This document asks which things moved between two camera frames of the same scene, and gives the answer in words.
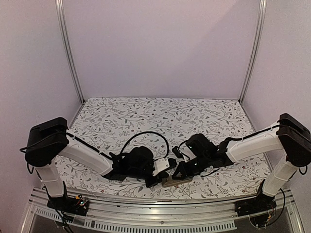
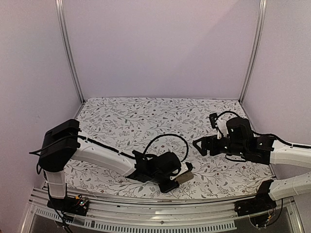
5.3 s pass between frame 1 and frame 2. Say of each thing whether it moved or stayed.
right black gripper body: moved
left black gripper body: moved
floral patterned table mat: stayed
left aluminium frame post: stayed
